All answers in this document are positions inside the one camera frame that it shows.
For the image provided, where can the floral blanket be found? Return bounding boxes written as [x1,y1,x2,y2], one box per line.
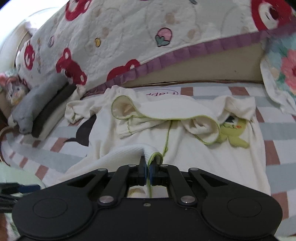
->
[260,34,295,115]

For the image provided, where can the white quilt red bears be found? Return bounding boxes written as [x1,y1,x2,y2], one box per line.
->
[16,1,295,90]

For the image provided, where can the plush bunny toy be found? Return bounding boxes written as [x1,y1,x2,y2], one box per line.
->
[1,68,29,106]

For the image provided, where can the black folded garment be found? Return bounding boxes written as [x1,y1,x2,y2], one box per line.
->
[31,83,78,138]

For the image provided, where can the cream baby garment green trim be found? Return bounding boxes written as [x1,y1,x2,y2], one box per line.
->
[59,86,271,194]

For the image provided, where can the grey folded garment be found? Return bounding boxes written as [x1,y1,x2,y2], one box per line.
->
[11,73,68,135]

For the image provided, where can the checkered bed sheet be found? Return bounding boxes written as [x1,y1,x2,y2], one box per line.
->
[1,83,295,237]

